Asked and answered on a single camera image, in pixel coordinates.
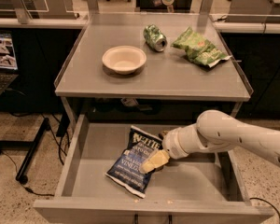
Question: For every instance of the green chip bag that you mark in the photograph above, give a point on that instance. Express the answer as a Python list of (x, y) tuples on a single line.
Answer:
[(199, 50)]

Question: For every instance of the white paper bowl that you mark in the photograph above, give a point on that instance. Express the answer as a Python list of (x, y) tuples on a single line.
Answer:
[(124, 60)]

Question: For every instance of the blue Kettle chip bag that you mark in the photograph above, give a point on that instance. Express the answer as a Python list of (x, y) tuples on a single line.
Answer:
[(125, 171)]

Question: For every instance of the grey counter cabinet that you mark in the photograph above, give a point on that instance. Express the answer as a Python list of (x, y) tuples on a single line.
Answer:
[(167, 75)]

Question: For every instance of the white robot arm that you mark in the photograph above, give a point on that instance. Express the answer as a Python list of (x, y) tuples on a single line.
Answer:
[(215, 131)]

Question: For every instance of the black desk stand leg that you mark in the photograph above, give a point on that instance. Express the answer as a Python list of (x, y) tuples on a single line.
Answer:
[(29, 146)]

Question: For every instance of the green soda can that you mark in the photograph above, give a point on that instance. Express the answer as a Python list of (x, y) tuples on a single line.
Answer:
[(155, 38)]

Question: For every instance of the open grey drawer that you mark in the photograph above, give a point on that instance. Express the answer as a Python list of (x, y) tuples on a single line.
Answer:
[(200, 189)]

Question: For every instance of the laptop computer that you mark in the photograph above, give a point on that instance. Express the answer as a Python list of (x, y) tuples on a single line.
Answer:
[(8, 64)]

